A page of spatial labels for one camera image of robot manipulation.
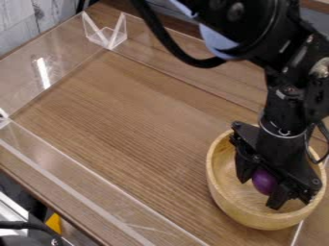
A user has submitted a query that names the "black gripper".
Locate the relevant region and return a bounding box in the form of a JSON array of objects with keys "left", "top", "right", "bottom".
[{"left": 230, "top": 121, "right": 329, "bottom": 210}]

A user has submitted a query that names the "purple toy eggplant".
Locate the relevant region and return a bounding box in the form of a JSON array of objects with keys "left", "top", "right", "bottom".
[{"left": 251, "top": 169, "right": 278, "bottom": 195}]

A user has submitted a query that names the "light wooden bowl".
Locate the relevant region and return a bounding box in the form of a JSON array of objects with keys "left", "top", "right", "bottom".
[{"left": 206, "top": 130, "right": 328, "bottom": 231}]

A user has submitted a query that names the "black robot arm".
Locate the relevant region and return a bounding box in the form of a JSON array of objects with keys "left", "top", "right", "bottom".
[{"left": 170, "top": 0, "right": 329, "bottom": 209}]

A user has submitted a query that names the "black cable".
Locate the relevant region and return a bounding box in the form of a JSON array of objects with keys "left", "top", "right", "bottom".
[{"left": 130, "top": 0, "right": 229, "bottom": 69}]

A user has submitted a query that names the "clear acrylic wall panel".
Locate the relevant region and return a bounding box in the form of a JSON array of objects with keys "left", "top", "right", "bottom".
[{"left": 0, "top": 109, "right": 207, "bottom": 246}]

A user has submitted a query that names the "clear acrylic corner bracket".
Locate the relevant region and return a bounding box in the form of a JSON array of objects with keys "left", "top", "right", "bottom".
[{"left": 81, "top": 12, "right": 127, "bottom": 50}]

